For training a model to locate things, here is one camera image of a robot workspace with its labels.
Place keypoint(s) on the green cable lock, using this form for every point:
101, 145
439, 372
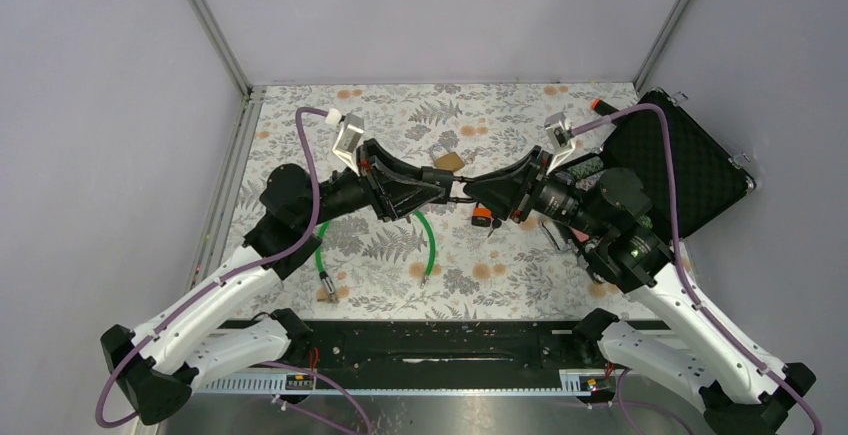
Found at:
331, 293

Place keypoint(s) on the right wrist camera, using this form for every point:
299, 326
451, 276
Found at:
558, 130

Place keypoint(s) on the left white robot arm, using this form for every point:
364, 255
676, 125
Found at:
158, 364

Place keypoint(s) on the black poker chip case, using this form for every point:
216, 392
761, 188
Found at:
658, 178

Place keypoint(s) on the black orange marker pen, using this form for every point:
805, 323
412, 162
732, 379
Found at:
602, 107

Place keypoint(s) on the black padlock with keys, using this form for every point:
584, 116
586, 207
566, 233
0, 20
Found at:
444, 181

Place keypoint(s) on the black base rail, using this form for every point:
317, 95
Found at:
433, 358

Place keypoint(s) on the orange black padlock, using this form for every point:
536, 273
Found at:
483, 217

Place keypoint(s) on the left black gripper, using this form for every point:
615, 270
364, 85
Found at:
398, 198

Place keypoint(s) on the floral table mat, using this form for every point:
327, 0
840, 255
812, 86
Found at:
523, 271

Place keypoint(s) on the brass padlock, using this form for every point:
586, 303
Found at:
444, 158

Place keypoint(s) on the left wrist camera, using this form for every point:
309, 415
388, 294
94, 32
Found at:
350, 131

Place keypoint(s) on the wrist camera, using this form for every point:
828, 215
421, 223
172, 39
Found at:
350, 131
558, 130

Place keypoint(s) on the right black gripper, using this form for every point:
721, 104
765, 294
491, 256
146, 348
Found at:
497, 190

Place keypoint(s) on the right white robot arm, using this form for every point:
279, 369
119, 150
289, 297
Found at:
737, 386

